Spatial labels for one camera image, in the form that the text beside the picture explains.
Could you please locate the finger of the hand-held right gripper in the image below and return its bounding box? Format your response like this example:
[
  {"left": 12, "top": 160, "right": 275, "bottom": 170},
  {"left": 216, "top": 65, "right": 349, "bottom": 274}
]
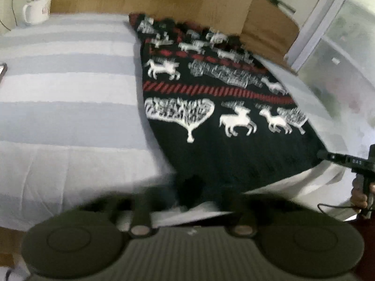
[{"left": 316, "top": 149, "right": 348, "bottom": 165}]

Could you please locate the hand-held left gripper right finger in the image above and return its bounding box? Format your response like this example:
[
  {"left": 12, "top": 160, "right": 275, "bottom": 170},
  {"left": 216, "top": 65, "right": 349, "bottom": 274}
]
[{"left": 192, "top": 176, "right": 296, "bottom": 237}]

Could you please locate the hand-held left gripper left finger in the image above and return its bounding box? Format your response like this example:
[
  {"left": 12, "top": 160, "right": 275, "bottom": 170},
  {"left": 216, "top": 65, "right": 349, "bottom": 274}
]
[{"left": 79, "top": 176, "right": 192, "bottom": 238}]

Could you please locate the black patterned knit sweater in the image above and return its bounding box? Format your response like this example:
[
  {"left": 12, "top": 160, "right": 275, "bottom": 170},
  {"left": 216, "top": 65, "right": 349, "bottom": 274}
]
[{"left": 128, "top": 12, "right": 327, "bottom": 208}]

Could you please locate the person's right hand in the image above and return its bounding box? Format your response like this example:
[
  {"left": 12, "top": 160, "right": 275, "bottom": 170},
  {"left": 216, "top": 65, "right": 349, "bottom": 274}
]
[{"left": 350, "top": 178, "right": 375, "bottom": 219}]

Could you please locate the brown cushion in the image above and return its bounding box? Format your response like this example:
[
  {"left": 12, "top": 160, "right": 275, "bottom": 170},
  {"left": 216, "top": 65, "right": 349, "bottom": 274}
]
[{"left": 240, "top": 0, "right": 300, "bottom": 71}]

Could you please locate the white enamel mug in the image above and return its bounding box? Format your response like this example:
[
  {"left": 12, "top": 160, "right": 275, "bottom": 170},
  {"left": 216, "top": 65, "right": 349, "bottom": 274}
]
[{"left": 22, "top": 0, "right": 53, "bottom": 26}]

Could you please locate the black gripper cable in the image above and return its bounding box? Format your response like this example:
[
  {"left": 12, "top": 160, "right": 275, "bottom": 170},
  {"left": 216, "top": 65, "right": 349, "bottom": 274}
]
[{"left": 318, "top": 203, "right": 357, "bottom": 215}]

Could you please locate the white window frame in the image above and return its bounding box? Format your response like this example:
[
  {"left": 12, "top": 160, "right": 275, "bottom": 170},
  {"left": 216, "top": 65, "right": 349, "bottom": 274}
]
[{"left": 284, "top": 0, "right": 375, "bottom": 164}]

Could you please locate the thin dark wall cable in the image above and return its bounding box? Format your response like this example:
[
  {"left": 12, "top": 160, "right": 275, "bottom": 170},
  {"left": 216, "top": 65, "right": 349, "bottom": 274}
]
[{"left": 0, "top": 0, "right": 18, "bottom": 33}]

